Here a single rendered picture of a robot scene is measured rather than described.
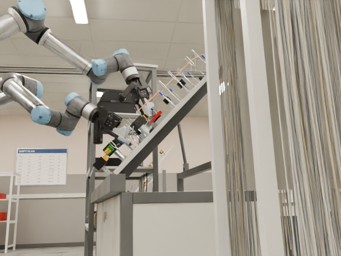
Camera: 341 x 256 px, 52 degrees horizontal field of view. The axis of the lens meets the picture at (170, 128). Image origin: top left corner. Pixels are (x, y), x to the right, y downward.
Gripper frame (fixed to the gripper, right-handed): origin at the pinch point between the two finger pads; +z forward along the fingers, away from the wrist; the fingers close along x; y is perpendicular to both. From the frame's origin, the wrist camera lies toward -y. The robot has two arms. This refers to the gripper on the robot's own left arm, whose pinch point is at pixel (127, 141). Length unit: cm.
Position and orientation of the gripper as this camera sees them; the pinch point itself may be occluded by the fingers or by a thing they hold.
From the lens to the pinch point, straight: 154.0
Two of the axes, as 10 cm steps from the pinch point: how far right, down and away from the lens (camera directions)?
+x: 2.9, 0.0, 9.6
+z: 8.2, 5.2, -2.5
